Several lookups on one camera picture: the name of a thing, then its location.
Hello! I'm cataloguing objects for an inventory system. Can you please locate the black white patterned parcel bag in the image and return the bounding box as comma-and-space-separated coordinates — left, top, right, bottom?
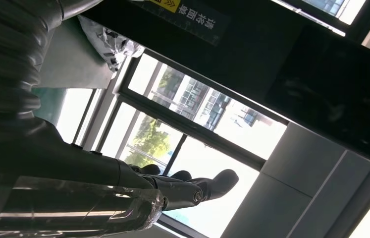
78, 14, 146, 72

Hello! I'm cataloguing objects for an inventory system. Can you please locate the green tree outside window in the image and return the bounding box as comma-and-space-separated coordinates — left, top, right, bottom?
124, 67, 185, 168

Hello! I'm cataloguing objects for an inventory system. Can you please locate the building outside window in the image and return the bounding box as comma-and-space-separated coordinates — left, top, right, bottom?
152, 65, 274, 132

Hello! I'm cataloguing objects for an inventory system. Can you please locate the black yellow column label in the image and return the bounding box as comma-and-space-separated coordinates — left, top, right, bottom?
132, 0, 231, 47

